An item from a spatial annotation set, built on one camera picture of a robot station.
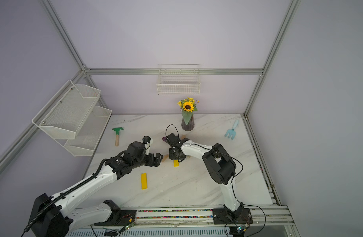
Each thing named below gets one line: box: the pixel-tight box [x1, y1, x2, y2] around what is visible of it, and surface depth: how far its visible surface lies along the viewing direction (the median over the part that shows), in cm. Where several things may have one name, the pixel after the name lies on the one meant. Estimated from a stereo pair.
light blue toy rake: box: [224, 119, 240, 140], surface depth 113 cm
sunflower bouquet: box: [177, 97, 201, 126], surface depth 91 cm
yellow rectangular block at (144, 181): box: [140, 172, 148, 190], surface depth 88 cm
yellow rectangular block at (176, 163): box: [173, 159, 180, 167], surface depth 94 cm
